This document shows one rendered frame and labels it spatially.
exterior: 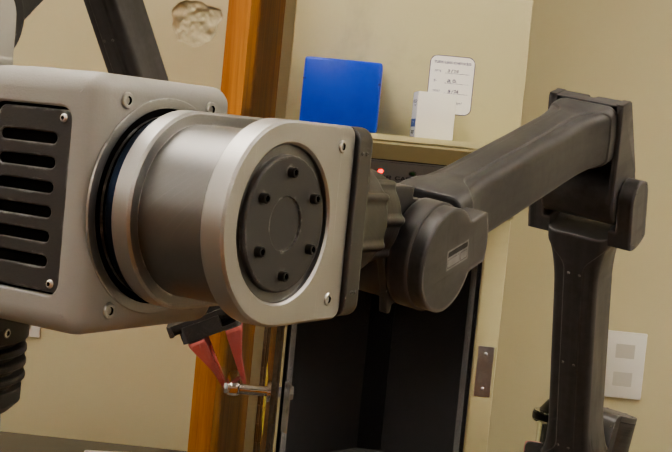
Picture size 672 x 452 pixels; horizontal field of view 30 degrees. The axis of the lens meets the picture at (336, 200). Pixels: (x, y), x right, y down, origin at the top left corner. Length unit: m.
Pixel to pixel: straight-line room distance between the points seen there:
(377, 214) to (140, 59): 0.66
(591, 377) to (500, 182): 0.39
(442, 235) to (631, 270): 1.34
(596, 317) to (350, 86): 0.49
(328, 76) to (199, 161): 0.91
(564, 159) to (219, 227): 0.50
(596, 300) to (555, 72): 0.93
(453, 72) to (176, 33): 0.63
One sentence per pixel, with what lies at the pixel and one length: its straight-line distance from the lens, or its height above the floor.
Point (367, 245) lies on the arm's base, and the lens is 0.80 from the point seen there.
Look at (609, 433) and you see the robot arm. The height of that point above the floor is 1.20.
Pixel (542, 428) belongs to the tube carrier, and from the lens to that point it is 1.67.
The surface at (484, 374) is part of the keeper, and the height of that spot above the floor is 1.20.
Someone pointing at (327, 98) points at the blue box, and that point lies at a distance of 1.61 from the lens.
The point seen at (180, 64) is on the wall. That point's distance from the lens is 2.18.
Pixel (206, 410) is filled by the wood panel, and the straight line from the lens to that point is 1.68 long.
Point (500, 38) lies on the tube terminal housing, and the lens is 1.73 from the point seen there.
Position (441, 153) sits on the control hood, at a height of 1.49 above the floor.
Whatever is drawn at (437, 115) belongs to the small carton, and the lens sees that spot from 1.63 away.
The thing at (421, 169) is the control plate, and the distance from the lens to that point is 1.63.
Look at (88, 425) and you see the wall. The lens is 2.26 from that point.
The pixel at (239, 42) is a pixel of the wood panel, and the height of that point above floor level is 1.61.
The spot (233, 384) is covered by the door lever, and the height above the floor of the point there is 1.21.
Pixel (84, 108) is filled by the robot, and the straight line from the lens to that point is 0.73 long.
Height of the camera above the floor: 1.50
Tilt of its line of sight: 3 degrees down
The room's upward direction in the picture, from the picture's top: 6 degrees clockwise
